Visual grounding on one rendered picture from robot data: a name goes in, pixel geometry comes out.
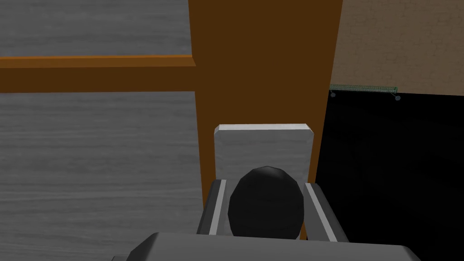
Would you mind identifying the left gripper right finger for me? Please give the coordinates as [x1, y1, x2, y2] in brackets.
[303, 183, 350, 243]

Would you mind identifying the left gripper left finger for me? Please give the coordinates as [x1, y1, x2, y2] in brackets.
[196, 179, 228, 236]

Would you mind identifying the green bar with grey wheels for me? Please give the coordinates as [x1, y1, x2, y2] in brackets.
[329, 84, 401, 102]

